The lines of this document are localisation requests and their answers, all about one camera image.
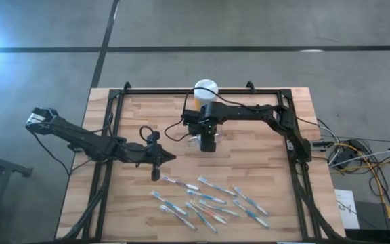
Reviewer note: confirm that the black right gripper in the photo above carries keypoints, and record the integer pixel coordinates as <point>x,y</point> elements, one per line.
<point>208,142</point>

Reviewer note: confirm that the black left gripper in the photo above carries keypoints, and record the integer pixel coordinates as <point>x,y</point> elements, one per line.
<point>154,156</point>

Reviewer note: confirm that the orange white toothbrush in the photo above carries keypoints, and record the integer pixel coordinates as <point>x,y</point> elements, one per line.
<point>210,213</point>

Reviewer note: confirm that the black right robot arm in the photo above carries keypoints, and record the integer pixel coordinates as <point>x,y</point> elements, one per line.
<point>249,112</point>

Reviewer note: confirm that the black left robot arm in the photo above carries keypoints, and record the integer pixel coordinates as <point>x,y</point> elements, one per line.
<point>86,140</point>

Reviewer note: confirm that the clear acrylic organizer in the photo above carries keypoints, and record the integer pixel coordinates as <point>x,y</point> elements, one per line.
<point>192,144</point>

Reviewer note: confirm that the yellow canister white lid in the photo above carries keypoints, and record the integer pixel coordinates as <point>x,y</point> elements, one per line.
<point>206,88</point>

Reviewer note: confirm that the black power box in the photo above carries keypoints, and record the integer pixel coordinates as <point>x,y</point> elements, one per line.
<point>343,156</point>

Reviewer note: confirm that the white paper sheet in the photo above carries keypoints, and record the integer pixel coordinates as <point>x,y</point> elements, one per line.
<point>345,210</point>

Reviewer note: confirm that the black metal stand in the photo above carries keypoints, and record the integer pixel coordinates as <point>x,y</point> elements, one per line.
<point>2,162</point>

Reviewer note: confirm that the dark grey floor mat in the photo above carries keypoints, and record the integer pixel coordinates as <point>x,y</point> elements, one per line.
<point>372,217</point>

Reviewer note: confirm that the black floor equipment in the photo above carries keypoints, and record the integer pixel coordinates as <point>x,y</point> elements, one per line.
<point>378,238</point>

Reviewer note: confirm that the black aluminium table frame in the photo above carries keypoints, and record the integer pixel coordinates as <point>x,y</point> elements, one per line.
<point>161,91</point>

